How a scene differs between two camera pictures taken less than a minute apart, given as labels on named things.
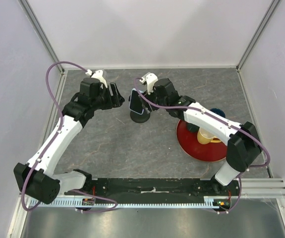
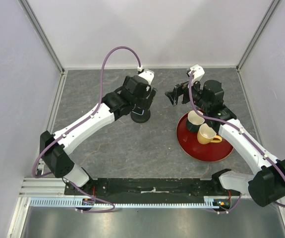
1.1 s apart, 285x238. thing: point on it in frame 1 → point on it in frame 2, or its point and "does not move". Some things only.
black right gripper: [150, 96] → [173, 96]
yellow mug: [205, 138] does not move
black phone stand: [140, 118] does not move
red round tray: [189, 143] does not move
